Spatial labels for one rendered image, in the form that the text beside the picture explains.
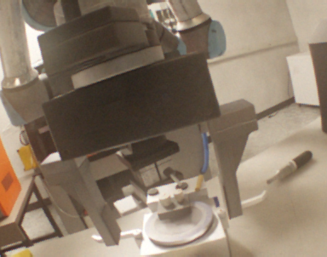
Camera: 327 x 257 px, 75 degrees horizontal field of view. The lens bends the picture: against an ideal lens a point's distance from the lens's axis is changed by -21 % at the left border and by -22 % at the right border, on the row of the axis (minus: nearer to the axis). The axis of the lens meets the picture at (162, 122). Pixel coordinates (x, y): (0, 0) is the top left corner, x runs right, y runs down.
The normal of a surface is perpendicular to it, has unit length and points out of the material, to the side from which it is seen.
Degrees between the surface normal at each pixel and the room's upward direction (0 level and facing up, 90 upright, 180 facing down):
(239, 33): 90
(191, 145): 90
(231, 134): 90
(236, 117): 90
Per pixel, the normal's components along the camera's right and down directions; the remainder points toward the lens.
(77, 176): 0.00, 0.24
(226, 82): 0.32, 0.13
